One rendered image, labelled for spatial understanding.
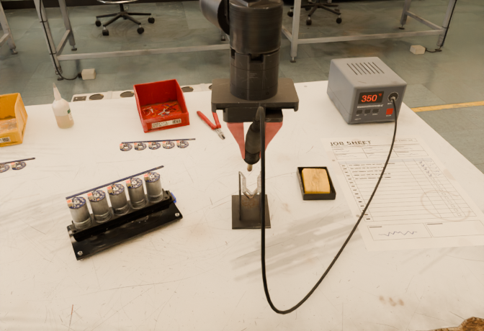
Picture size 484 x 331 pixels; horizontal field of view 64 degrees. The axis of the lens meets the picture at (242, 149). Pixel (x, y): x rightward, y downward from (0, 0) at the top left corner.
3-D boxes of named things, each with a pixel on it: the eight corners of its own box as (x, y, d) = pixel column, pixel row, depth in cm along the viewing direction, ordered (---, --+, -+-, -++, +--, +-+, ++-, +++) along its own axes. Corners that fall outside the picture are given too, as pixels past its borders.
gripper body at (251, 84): (212, 91, 50) (210, 35, 46) (290, 91, 50) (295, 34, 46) (211, 116, 45) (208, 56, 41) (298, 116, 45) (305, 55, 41)
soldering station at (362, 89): (397, 124, 85) (408, 83, 79) (347, 127, 83) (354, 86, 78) (369, 92, 97) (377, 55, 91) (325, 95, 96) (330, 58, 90)
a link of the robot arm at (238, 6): (243, -1, 37) (294, -7, 39) (215, -16, 42) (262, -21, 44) (243, 67, 41) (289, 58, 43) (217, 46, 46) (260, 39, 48)
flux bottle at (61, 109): (78, 123, 85) (65, 81, 79) (65, 130, 82) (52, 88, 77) (66, 119, 86) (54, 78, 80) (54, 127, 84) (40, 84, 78)
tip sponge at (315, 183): (335, 199, 65) (336, 193, 64) (302, 200, 64) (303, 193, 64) (325, 172, 71) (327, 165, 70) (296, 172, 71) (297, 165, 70)
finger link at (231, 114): (224, 142, 55) (222, 82, 50) (274, 141, 55) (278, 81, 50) (224, 172, 49) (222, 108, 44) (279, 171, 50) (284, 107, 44)
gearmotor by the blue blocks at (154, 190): (166, 202, 62) (162, 178, 59) (151, 208, 61) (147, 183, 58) (160, 193, 64) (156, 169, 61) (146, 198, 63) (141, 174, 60)
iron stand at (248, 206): (232, 233, 63) (231, 223, 54) (231, 181, 66) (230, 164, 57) (269, 232, 63) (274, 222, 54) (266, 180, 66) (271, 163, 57)
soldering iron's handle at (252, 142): (243, 165, 53) (245, 129, 41) (242, 148, 54) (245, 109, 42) (260, 165, 53) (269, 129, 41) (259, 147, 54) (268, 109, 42)
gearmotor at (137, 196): (149, 209, 61) (144, 184, 58) (134, 214, 60) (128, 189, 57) (144, 199, 63) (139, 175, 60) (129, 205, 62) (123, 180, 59)
